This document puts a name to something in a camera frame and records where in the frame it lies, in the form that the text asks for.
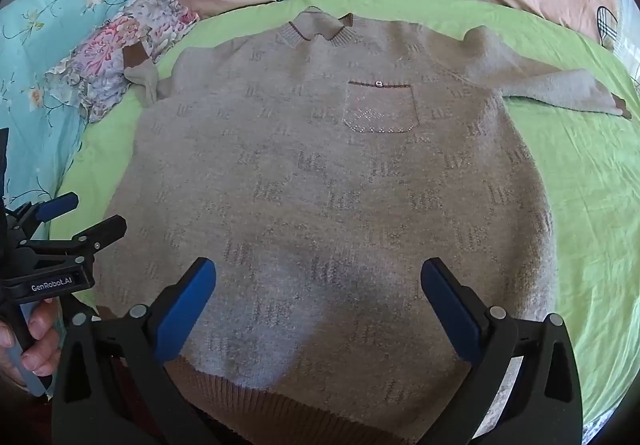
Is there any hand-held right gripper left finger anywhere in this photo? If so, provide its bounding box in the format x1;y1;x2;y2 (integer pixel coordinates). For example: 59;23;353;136
50;257;221;445

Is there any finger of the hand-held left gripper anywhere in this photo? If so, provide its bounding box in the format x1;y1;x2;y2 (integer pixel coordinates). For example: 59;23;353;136
5;191;80;246
30;215;127;267

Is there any person's left hand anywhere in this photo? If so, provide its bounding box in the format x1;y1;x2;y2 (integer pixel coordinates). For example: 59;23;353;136
0;297;63;388

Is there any teal floral blanket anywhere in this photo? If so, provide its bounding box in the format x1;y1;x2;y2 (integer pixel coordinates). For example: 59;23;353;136
0;0;176;226

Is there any green bed sheet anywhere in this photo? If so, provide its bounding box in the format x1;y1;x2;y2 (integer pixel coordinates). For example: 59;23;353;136
55;0;640;436

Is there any beige knitted sweater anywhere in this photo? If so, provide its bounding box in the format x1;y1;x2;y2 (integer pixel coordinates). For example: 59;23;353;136
92;7;633;445

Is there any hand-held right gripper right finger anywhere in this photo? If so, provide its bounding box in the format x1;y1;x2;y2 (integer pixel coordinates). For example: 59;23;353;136
420;257;586;445

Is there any pink floral ruffled pillow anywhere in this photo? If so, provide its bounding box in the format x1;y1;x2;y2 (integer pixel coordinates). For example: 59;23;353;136
45;0;201;126

